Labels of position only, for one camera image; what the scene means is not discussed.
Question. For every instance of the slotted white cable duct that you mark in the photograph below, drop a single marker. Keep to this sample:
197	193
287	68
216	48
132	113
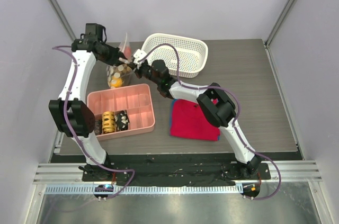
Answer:
101	189

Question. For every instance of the brown patterned rolled sock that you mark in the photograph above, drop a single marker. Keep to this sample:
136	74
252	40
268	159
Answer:
98	127

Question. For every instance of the white perforated plastic basket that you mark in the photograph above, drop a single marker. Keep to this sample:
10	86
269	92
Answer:
183	55

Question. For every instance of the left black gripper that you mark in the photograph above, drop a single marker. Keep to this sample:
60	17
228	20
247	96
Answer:
115	57

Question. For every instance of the clear polka dot zip bag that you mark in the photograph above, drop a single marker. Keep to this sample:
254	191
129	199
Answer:
123	69

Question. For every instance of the yellow fake fruit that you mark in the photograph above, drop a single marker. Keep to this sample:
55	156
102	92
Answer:
115	81

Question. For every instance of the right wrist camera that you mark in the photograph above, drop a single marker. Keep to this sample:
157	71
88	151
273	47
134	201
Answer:
139	57

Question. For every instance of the right aluminium frame post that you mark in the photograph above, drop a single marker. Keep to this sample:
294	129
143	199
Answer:
279	22

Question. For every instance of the blue folded cloth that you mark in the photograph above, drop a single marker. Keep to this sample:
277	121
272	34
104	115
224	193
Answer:
171	110

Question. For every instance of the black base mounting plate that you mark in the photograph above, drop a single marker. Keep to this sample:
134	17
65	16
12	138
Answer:
130	160

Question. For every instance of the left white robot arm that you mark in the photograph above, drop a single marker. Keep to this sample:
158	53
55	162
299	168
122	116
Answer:
69	111

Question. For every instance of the black white patterned sock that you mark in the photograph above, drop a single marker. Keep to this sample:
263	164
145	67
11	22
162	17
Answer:
121	120

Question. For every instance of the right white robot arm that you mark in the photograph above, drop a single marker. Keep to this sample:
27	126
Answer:
216	105

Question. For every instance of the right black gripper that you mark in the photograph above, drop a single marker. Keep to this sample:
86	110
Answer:
140	70

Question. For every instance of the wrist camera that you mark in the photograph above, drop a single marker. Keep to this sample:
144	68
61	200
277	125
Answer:
139	57
95	30

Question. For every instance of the yellow patterned rolled sock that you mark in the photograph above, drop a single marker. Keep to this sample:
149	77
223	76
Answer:
108	122

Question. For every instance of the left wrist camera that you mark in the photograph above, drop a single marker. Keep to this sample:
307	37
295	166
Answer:
95	30

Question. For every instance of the pink divided organizer tray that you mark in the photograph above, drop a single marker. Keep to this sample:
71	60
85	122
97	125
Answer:
134	99

